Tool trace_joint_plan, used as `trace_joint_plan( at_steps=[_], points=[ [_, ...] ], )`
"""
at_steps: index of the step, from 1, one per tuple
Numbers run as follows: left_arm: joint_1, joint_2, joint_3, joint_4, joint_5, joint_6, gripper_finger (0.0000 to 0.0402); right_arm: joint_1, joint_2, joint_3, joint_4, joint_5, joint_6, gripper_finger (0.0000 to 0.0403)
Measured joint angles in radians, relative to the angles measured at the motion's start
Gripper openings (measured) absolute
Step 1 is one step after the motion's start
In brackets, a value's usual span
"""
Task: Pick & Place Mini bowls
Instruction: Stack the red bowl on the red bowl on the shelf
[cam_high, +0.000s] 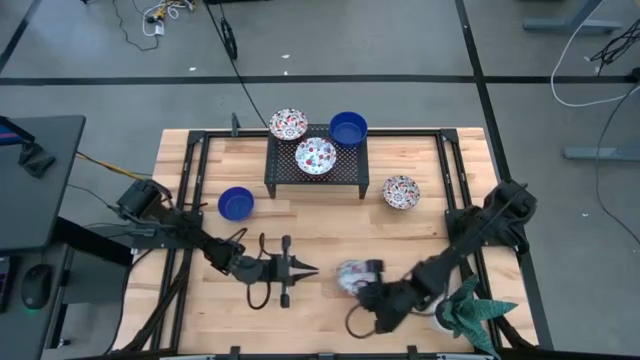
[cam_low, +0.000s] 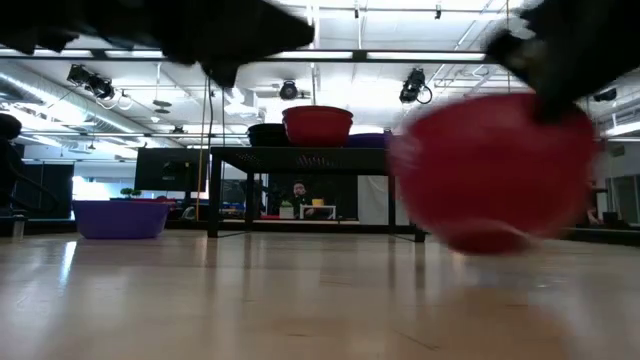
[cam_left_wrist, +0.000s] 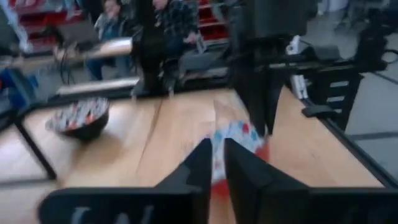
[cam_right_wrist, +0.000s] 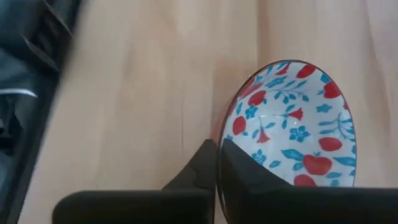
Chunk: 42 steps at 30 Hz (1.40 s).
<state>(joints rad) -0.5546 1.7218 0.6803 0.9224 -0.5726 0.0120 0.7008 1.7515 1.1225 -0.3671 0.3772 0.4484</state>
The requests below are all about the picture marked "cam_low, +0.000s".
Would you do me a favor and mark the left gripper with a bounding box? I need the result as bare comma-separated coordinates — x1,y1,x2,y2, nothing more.
149,0,316,89

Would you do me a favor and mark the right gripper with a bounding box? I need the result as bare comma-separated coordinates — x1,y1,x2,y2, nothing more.
482,0,640,125

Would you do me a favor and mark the red floral mini bowl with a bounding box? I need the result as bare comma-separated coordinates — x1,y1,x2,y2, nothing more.
388,93,599,256

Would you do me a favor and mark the black floral mini bowl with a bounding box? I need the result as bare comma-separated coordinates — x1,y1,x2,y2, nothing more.
247,123,291,148

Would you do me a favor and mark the red floral plate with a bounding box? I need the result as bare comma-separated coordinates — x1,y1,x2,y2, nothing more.
281,105,355,148

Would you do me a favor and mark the blue mini bowl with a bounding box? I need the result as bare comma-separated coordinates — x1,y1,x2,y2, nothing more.
346,130,396,149
72,199,171,240

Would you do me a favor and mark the black ceiling spotlight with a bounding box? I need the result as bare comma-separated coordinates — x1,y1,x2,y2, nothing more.
66,63,117,101
398,68,434,106
278,79,300,101

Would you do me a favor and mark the black overhead rig beam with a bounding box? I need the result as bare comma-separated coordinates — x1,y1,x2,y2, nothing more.
0,48,494,64

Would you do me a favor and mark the black perforated metal shelf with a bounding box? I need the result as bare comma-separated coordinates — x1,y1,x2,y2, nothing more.
207,146,429,244

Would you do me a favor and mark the black display screen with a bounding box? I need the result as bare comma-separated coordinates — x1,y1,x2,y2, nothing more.
133,147,211,193

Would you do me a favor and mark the person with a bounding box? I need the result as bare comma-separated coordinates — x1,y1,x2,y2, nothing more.
287,180,321,221

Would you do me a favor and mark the small white table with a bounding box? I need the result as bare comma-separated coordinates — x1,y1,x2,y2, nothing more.
298,203,337,221

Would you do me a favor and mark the white panel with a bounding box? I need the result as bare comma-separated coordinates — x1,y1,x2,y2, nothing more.
357,174,411,226

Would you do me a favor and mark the black metal table frame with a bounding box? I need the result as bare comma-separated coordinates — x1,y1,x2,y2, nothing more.
0,214,640,247

